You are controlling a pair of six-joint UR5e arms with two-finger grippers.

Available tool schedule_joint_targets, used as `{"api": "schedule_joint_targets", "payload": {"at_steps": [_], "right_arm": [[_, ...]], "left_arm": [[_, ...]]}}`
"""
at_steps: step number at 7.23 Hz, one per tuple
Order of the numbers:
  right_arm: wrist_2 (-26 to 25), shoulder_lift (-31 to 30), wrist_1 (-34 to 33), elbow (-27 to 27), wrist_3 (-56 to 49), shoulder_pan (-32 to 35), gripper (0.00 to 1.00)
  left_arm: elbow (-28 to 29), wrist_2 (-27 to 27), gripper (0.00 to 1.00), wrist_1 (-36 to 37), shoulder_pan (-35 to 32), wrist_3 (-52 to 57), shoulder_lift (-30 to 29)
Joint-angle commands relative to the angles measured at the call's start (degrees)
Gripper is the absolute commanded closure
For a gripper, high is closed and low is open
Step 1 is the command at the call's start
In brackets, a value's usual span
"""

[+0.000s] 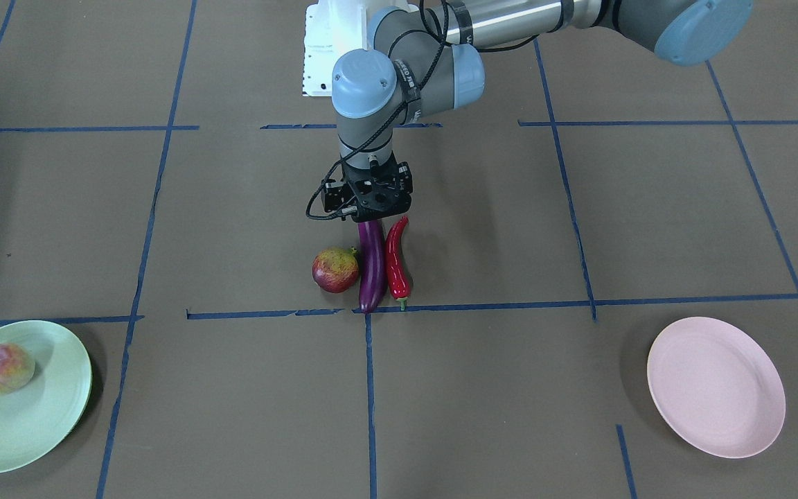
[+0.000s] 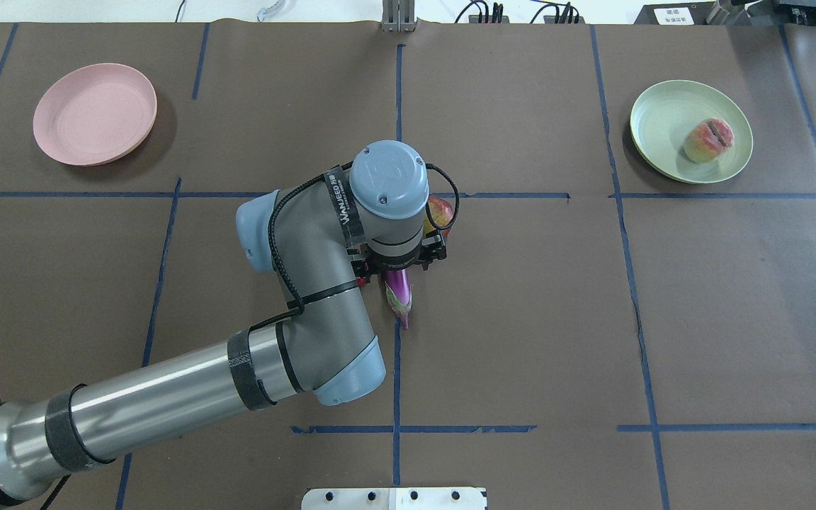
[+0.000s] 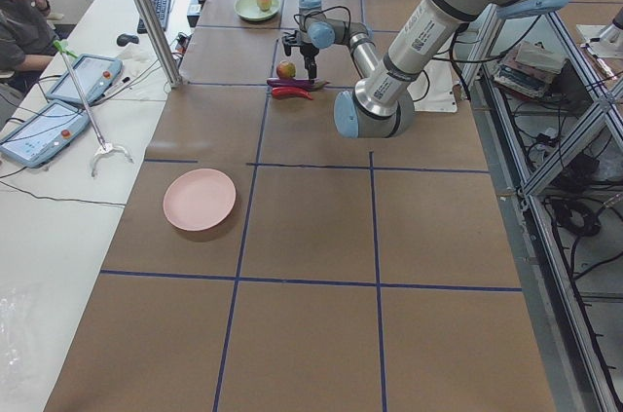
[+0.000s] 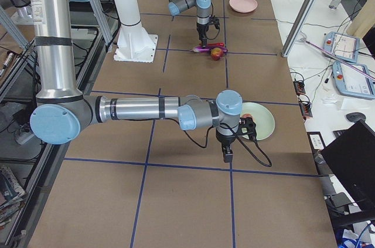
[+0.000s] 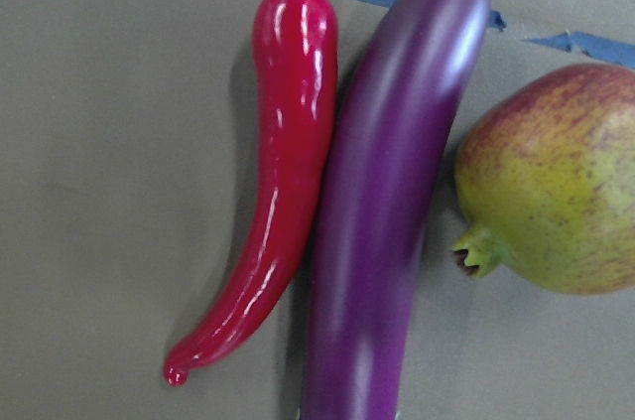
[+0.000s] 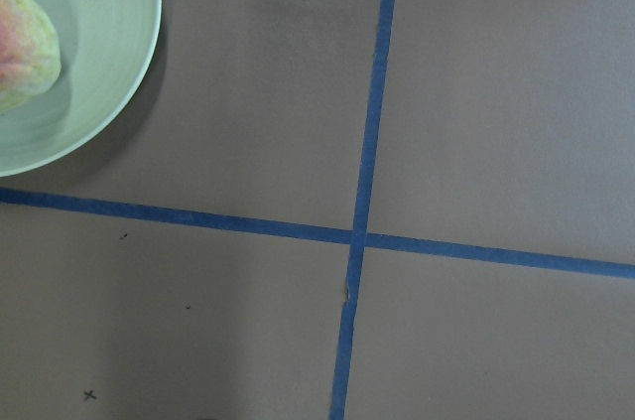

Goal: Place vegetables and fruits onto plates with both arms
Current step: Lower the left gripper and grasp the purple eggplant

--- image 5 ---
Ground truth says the purple eggplant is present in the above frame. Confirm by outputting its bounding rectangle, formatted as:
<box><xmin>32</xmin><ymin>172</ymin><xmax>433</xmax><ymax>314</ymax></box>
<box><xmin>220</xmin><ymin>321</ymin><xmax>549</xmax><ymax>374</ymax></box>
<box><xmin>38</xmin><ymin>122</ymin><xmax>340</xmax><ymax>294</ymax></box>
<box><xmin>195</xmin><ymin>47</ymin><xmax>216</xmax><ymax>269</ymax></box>
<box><xmin>300</xmin><ymin>0</ymin><xmax>490</xmax><ymax>419</ymax></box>

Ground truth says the red chili pepper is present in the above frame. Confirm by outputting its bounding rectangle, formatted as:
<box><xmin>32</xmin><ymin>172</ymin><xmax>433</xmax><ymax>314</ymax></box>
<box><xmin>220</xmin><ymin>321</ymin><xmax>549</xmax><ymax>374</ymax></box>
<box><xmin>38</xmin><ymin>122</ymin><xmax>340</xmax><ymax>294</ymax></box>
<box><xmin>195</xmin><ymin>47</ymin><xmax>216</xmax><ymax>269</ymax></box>
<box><xmin>164</xmin><ymin>0</ymin><xmax>338</xmax><ymax>387</ymax></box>

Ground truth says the red yellow pomegranate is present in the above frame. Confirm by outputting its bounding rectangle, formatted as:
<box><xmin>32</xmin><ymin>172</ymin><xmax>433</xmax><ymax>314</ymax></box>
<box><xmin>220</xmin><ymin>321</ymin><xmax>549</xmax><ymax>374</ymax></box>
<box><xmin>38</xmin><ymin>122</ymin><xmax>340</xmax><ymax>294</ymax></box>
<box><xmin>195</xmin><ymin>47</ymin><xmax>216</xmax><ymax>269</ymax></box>
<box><xmin>453</xmin><ymin>64</ymin><xmax>634</xmax><ymax>295</ymax></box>

